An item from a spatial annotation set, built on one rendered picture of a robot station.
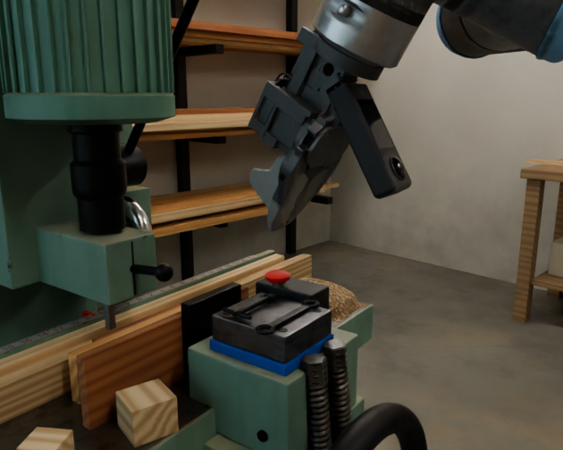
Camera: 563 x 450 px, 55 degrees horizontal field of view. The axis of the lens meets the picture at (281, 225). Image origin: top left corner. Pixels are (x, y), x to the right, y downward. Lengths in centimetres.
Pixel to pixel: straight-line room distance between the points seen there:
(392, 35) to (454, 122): 350
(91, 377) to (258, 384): 16
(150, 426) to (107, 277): 16
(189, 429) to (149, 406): 6
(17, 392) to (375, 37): 49
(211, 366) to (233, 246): 337
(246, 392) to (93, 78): 34
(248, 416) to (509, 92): 343
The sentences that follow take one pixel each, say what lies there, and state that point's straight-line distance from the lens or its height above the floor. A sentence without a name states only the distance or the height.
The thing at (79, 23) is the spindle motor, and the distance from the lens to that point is 57.
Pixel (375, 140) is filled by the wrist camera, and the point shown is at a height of 118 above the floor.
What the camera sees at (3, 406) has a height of 92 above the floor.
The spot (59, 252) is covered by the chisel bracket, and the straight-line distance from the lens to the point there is 68.
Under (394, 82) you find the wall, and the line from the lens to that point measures 424.
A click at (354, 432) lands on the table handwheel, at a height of 95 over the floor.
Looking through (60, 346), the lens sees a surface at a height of 95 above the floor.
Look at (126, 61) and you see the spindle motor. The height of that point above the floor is 126.
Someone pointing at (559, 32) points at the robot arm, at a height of 127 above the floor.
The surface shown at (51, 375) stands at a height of 93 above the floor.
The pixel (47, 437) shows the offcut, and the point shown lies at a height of 94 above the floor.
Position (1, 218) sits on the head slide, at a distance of 70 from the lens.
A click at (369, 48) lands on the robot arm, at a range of 51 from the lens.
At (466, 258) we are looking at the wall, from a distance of 408.
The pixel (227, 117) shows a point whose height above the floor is 110.
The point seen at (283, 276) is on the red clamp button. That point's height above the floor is 102.
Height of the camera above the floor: 122
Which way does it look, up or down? 13 degrees down
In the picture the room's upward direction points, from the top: straight up
